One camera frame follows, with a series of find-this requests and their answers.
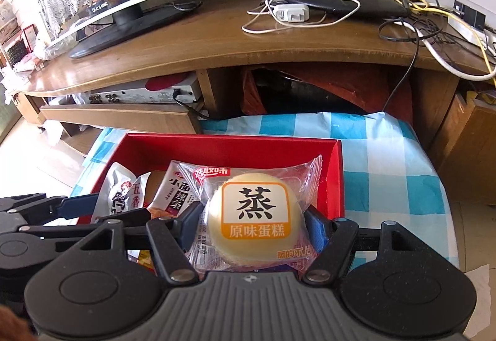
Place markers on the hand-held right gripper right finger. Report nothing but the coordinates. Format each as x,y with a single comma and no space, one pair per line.
317,232

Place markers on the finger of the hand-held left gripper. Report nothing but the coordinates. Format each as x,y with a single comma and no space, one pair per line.
79,205
131,217

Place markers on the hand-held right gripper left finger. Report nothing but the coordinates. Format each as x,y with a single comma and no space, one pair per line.
190,222

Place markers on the white brown snack packet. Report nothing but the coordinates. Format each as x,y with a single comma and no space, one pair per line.
116,193

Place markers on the white noodle snack packet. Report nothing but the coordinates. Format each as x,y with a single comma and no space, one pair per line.
174,189

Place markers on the red yellow snack packet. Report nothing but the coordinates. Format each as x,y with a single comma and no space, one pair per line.
145,261

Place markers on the steamed cake packet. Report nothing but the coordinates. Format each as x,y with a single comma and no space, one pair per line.
252,217

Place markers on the red cardboard box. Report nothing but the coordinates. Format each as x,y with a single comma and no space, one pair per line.
232,149

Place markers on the blue white checkered tablecloth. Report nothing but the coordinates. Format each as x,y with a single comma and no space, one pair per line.
387,170

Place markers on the clear plastic bag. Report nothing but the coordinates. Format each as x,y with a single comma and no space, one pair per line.
81,97

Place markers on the silver media player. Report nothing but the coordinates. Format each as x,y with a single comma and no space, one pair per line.
155,94

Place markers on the red round paddle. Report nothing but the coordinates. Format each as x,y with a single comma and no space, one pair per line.
164,84

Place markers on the wooden television cabinet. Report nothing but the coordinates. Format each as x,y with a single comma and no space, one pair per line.
193,38

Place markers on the white charger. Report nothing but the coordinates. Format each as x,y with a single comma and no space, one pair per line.
290,12

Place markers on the white power strip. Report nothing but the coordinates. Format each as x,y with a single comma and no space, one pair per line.
465,30

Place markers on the black plug adapters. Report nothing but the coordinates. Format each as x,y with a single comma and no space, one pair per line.
471,15

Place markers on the red picture frame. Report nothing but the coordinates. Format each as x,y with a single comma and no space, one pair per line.
30,38

